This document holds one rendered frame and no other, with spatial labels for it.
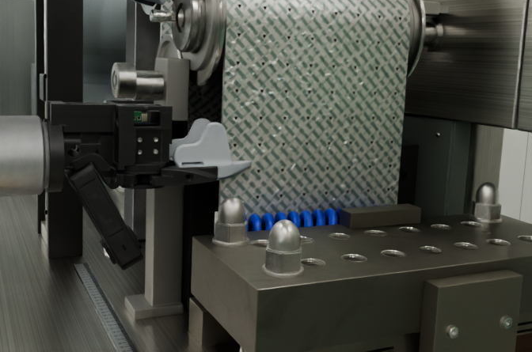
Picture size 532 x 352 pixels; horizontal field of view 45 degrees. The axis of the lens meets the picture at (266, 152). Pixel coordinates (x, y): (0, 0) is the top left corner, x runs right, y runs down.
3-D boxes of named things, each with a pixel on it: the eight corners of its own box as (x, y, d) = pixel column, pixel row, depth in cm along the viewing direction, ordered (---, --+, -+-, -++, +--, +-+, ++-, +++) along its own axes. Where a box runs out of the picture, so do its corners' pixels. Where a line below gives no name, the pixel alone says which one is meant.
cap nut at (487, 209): (462, 216, 79) (466, 179, 78) (485, 214, 81) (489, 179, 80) (484, 224, 76) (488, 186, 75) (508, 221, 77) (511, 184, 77)
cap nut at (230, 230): (207, 237, 65) (208, 194, 64) (241, 235, 66) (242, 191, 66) (220, 248, 62) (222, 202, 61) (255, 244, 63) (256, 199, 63)
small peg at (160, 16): (152, 22, 72) (149, 21, 73) (176, 24, 73) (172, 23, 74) (153, 9, 72) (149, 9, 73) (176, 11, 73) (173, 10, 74)
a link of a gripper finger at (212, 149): (263, 123, 68) (176, 123, 64) (260, 179, 68) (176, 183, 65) (252, 120, 70) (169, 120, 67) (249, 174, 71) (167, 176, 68)
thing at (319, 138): (217, 232, 71) (222, 62, 69) (393, 218, 81) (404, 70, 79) (218, 234, 71) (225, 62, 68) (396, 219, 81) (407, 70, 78)
